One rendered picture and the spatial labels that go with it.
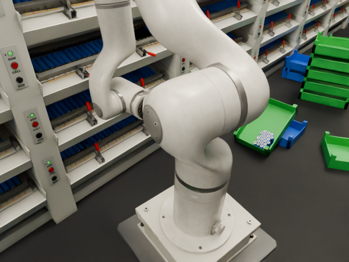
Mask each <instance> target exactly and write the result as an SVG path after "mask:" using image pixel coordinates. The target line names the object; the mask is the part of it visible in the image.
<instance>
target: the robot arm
mask: <svg viewBox="0 0 349 262"><path fill-rule="evenodd" d="M94 3H95V7H96V12H97V17H98V21H99V26H100V31H101V35H102V40H103V48H102V50H101V52H100V54H99V55H98V57H97V58H96V60H95V62H94V64H93V66H92V68H91V71H90V75H89V90H90V95H91V100H92V104H93V108H94V110H95V113H96V114H97V116H98V117H99V118H100V119H103V120H109V119H112V118H114V117H116V116H118V115H120V114H123V113H131V114H132V115H134V116H135V117H137V118H139V119H141V120H143V122H144V126H145V128H146V129H147V131H148V133H149V134H150V135H151V137H152V139H154V140H155V142H156V143H157V144H158V145H159V146H160V147H161V148H163V149H164V150H165V151H166V152H167V153H169V154H170V155H172V156H173V157H175V171H174V192H173V193H172V194H171V195H169V196H168V197H167V199H166V200H165V201H164V203H163V204H162V207H161V209H160V215H159V220H160V226H161V229H162V231H163V234H164V235H165V237H166V238H167V240H168V241H169V242H170V243H171V244H173V245H174V246H175V247H177V248H179V249H181V250H183V251H185V252H189V253H194V254H204V253H209V252H212V251H215V250H217V249H218V248H220V247H221V246H223V245H224V244H225V243H226V242H227V240H228V239H229V237H230V235H231V233H232V230H233V224H234V218H233V213H232V211H231V208H230V206H229V205H228V203H227V202H226V200H225V196H226V192H227V187H228V184H229V179H230V175H231V170H232V164H233V157H232V152H231V149H230V147H229V145H228V144H227V143H226V142H225V141H224V140H223V139H221V138H219V137H220V136H222V135H224V134H226V133H229V132H231V131H233V130H236V129H238V128H240V127H243V126H245V125H247V124H249V123H251V122H252V121H254V120H256V119H257V118H258V117H259V116H260V115H261V114H262V113H263V112H264V110H265V109H266V107H267V105H268V102H269V99H270V89H269V84H268V81H267V79H266V77H265V75H264V73H263V71H262V69H261V68H260V67H259V65H258V64H257V63H256V62H255V61H254V60H253V59H252V57H251V56H250V55H249V54H248V53H247V52H245V51H244V50H243V49H242V48H241V47H240V46H239V45H238V44H237V43H236V42H234V41H233V40H232V39H231V38H230V37H228V36H227V35H226V34H225V33H224V32H222V31H221V30H220V29H219V28H218V27H217V26H216V25H214V24H213V23H212V22H211V21H210V20H209V19H208V18H207V17H206V16H205V14H204V13H203V12H202V10H201V9H200V7H199V5H198V4H197V2H196V0H135V3H136V5H137V8H138V10H139V12H140V14H141V16H142V18H143V20H144V22H145V24H146V26H147V28H148V29H149V31H150V32H151V34H152V35H153V36H154V37H155V39H156V40H157V41H158V42H159V43H160V44H161V45H163V46H164V47H165V48H166V49H167V50H169V51H171V52H173V53H175V54H177V55H179V56H181V57H183V58H185V59H187V60H188V61H190V62H191V63H192V64H194V65H195V66H196V67H198V68H199V70H198V71H195V72H192V73H188V74H185V75H182V76H178V77H175V78H172V79H170V80H168V81H165V82H163V83H161V84H159V85H158V86H156V87H155V88H154V89H152V91H149V90H148V89H144V88H142V87H140V86H138V85H136V84H134V83H132V82H130V81H128V80H126V79H124V78H122V77H115V78H113V79H112V76H113V74H114V72H115V70H116V69H117V68H118V67H119V66H120V64H121V63H123V62H124V61H125V60H126V59H127V58H129V57H130V56H131V55H132V54H133V53H134V52H135V49H136V39H135V32H134V28H133V20H132V12H131V4H130V0H94Z"/></svg>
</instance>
